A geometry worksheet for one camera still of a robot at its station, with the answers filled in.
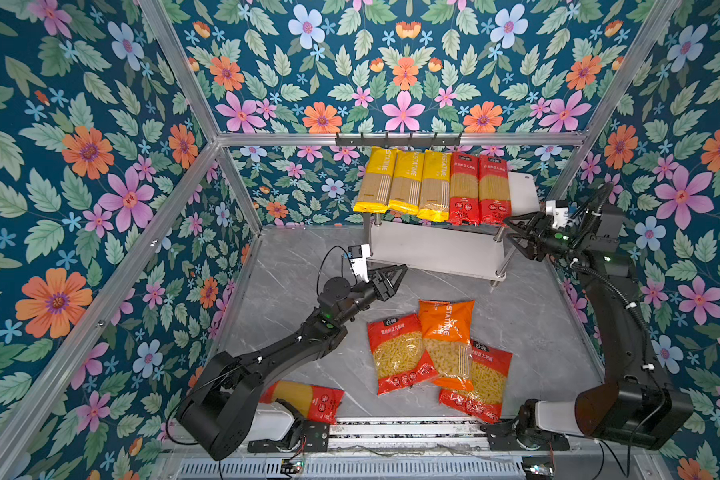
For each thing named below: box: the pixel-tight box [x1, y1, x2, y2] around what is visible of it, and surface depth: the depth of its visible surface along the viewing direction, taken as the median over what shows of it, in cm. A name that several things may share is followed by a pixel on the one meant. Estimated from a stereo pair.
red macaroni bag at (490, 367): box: [439, 339, 514, 425], surface depth 79 cm
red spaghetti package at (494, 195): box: [478, 155, 512, 227], surface depth 81 cm
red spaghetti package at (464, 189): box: [448, 152, 480, 225], surface depth 80 cm
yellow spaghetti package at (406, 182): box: [388, 150, 425, 215], surface depth 83 cm
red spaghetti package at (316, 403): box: [259, 380, 345, 424], surface depth 79 cm
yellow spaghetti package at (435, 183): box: [417, 150, 452, 223], surface depth 81 cm
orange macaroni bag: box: [418, 299, 475, 391], surface depth 86 cm
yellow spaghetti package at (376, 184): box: [353, 146, 397, 214], surface depth 83 cm
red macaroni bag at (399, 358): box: [367, 313, 439, 396], surface depth 84 cm
